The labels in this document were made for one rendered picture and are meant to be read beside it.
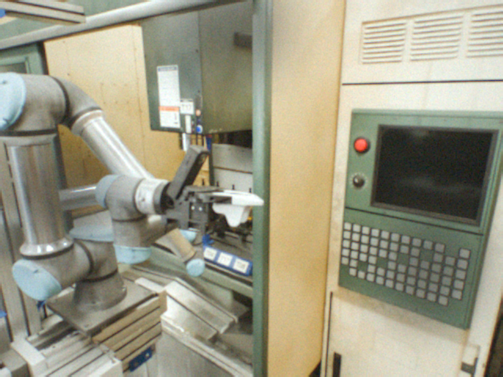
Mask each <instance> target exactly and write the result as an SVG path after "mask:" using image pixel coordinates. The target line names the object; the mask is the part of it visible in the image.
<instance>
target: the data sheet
mask: <svg viewBox="0 0 503 377"><path fill-rule="evenodd" d="M157 71H158V82H159V94H160V104H161V105H166V106H180V104H179V89H178V66H167V67H157Z"/></svg>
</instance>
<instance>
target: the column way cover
mask: <svg viewBox="0 0 503 377"><path fill-rule="evenodd" d="M212 160H213V168H215V186H216V185H217V181H219V183H218V184H219V187H220V188H221V189H230V190H232V187H233V186H232V185H234V188H235V191H240V192H246V193H249V188H251V192H252V195H253V148H250V147H243V146H235V145H216V144H213V145H212Z"/></svg>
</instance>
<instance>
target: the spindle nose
mask: <svg viewBox="0 0 503 377"><path fill-rule="evenodd" d="M190 145H201V146H202V147H204V146H205V141H204V136H200V135H194V134H178V149H179V150H185V151H187V150H188V148H189V146H190Z"/></svg>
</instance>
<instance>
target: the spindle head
mask: <svg viewBox="0 0 503 377"><path fill-rule="evenodd" d="M141 39H143V50H144V60H145V80H146V89H147V100H148V110H149V119H150V129H151V130H158V132H167V133H177V134H193V133H191V128H194V130H195V133H194V135H196V101H195V94H201V104H202V127H203V136H207V135H213V134H226V133H233V132H241V131H248V130H253V0H247V1H242V2H239V3H235V4H231V5H224V6H219V7H215V8H210V9H203V10H199V11H194V12H190V13H187V14H182V15H178V16H171V17H167V18H162V19H158V20H150V21H146V22H141ZM167 66H178V89H179V100H193V108H194V114H189V113H180V106H166V105H161V104H160V94H159V82H158V71H157V67H167ZM160 106H166V107H178V116H179V127H174V126H161V116H160ZM186 115H189V118H190V116H191V115H194V117H195V119H194V121H191V120H190V123H191V122H194V123H195V126H194V127H191V125H190V133H187V132H186Z"/></svg>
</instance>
